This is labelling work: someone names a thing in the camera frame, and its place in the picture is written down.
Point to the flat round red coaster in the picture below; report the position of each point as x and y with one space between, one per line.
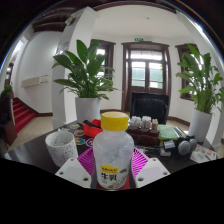
126 184

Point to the printed paper leaflet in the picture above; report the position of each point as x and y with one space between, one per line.
203 154

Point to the small round orange coaster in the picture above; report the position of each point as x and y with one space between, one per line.
79 133

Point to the black office chair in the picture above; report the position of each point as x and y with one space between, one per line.
150 106

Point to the white speckled cup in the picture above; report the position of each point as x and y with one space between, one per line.
61 148

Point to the dark-framed window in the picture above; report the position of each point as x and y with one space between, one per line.
183 60
108 55

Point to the grey headphones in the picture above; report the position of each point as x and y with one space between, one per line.
185 146

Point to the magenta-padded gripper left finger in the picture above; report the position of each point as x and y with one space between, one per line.
73 171

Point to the clear bottle with yellow cap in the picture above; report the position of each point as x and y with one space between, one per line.
113 153

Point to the green cloth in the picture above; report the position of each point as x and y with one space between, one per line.
167 132

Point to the black flat device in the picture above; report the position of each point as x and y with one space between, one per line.
169 145

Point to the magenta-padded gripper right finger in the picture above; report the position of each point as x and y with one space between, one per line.
152 171

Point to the red plastic basket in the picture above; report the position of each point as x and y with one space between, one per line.
90 131

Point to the small green plant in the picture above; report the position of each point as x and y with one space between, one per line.
6 90

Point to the green plant in white pot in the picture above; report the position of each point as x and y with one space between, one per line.
85 75
200 83

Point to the white wall-mounted box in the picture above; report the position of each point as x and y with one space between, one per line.
33 81

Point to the green exit sign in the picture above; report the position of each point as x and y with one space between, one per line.
139 39

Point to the small round purple coaster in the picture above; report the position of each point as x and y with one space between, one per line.
89 142

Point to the dark tray with small cups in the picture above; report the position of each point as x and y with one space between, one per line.
143 128

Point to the dark wooden double door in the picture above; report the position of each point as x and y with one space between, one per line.
146 73

